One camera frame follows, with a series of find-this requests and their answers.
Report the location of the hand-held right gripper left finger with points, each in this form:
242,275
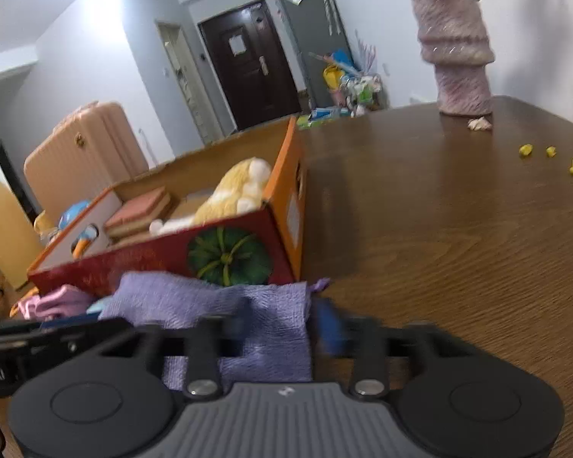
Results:
203,343

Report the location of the red orange cardboard box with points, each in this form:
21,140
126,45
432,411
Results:
148,257

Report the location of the pink cloth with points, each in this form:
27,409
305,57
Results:
57,300

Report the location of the pile of toys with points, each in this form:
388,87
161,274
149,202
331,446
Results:
358,90

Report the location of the pink ribbed vase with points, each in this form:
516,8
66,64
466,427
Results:
453,47

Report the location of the yellow white plush toy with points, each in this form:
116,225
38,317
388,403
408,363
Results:
229,191

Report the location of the brown sponge block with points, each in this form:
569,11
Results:
138,210

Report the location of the blue plastic packet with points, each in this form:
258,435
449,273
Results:
74,214

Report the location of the grey refrigerator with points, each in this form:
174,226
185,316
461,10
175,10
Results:
310,33

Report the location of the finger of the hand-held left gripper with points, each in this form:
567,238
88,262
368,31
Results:
67,336

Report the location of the light blue fluffy cloth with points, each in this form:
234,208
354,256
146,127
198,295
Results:
100,305

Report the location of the dark brown door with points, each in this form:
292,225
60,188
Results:
253,76

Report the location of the white paper notice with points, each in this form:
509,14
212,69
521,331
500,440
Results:
237,45

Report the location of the black panel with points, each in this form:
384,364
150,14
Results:
14,181

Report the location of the green blue package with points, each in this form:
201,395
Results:
322,117

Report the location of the white interior door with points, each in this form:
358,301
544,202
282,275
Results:
188,81

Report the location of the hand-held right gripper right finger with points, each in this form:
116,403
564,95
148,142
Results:
329,329

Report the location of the white crumpled paper bit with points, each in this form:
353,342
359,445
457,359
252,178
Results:
479,124

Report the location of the purple cloth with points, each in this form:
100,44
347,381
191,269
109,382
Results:
267,305

